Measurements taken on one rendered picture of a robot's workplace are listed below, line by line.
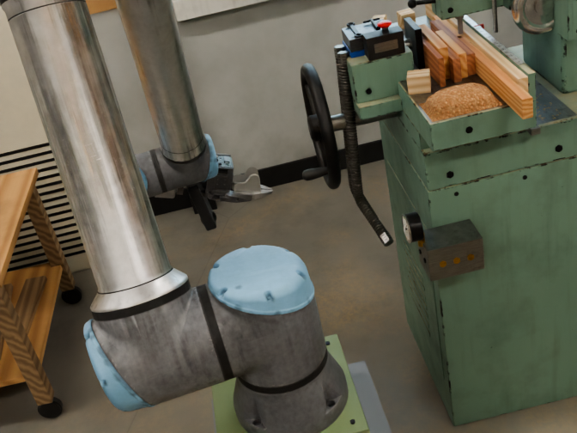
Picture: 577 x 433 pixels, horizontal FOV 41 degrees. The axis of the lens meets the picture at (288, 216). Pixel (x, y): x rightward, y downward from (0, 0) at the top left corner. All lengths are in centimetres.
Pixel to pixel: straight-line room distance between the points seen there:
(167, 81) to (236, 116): 176
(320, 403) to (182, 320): 26
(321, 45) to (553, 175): 151
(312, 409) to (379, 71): 77
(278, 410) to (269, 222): 184
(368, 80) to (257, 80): 141
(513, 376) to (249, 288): 108
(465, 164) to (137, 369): 84
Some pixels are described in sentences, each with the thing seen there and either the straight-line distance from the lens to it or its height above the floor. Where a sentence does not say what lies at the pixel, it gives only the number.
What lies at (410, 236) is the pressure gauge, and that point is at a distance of 162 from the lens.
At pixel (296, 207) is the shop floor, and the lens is 307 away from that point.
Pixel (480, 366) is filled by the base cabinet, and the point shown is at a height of 19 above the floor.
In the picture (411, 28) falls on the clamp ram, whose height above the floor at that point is 99.
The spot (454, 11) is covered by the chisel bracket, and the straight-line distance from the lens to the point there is 173.
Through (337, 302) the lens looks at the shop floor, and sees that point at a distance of 254.
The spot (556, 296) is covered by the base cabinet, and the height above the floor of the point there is 34.
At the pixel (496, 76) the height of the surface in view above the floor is 94.
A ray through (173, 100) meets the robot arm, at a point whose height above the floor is 107.
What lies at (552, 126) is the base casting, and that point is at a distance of 170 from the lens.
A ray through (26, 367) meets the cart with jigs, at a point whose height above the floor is 22.
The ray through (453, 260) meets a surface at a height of 58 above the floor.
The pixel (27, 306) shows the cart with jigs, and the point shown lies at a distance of 263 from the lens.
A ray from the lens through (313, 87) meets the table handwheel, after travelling 167.
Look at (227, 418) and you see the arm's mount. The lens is 133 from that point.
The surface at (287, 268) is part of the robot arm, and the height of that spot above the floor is 91.
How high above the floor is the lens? 157
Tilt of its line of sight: 31 degrees down
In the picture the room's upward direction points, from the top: 13 degrees counter-clockwise
